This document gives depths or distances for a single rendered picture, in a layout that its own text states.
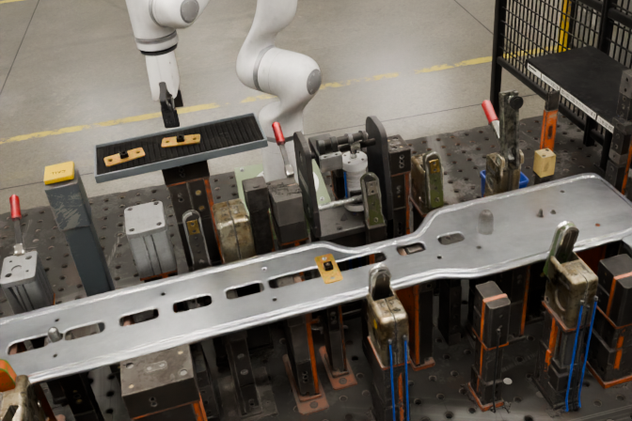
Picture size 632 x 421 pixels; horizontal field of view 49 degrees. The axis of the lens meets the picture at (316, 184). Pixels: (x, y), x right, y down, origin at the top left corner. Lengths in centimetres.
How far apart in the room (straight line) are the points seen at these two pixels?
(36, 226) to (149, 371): 113
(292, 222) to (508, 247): 45
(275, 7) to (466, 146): 90
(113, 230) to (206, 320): 88
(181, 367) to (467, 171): 126
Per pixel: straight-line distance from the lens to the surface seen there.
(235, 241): 145
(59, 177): 156
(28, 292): 150
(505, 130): 156
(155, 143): 159
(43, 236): 224
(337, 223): 157
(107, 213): 224
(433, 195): 156
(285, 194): 148
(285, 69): 175
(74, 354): 136
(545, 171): 164
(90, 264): 169
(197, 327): 133
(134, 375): 125
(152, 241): 143
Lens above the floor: 192
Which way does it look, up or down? 34 degrees down
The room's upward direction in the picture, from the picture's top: 6 degrees counter-clockwise
